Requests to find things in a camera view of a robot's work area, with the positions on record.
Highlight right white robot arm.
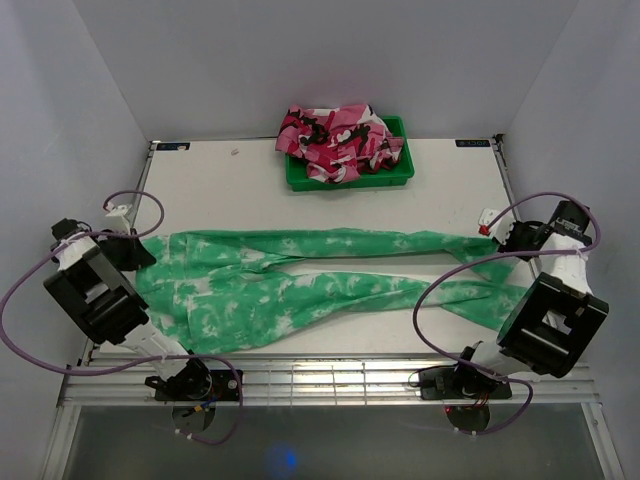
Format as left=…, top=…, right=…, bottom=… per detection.
left=451, top=200, right=609, bottom=397

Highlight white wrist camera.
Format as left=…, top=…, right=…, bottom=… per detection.
left=478, top=208, right=516, bottom=246
left=103, top=200, right=132, bottom=235

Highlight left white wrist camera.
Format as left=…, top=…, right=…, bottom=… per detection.
left=103, top=200, right=132, bottom=235

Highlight pink camouflage trousers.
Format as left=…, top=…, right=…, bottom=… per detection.
left=275, top=104, right=404, bottom=184

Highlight left blue table label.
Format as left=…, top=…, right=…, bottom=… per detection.
left=155, top=142, right=191, bottom=151

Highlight blue table label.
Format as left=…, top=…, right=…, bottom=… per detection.
left=155, top=142, right=191, bottom=151
left=455, top=139, right=491, bottom=148

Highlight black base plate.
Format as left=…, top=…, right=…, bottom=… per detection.
left=408, top=365, right=512, bottom=401
left=144, top=369, right=244, bottom=402

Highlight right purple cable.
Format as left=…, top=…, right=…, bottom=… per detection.
left=413, top=191, right=600, bottom=436

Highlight aluminium frame rail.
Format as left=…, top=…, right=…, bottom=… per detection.
left=55, top=352, right=601, bottom=409

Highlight right blue table label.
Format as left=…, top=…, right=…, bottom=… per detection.
left=455, top=139, right=491, bottom=148

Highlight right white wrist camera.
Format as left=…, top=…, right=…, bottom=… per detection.
left=478, top=208, right=516, bottom=246

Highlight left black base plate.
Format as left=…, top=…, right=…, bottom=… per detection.
left=144, top=369, right=244, bottom=402

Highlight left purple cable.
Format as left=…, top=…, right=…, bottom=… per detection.
left=0, top=188, right=245, bottom=446

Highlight green plastic bin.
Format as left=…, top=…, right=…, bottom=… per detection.
left=284, top=116, right=415, bottom=192

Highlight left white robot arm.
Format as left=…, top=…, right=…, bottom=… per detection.
left=43, top=218, right=213, bottom=401

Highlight purple cable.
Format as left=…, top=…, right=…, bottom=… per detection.
left=0, top=188, right=245, bottom=446
left=413, top=191, right=600, bottom=436

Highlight green white tie-dye trousers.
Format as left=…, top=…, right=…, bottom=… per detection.
left=135, top=228, right=525, bottom=354

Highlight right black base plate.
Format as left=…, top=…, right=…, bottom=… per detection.
left=408, top=365, right=512, bottom=401

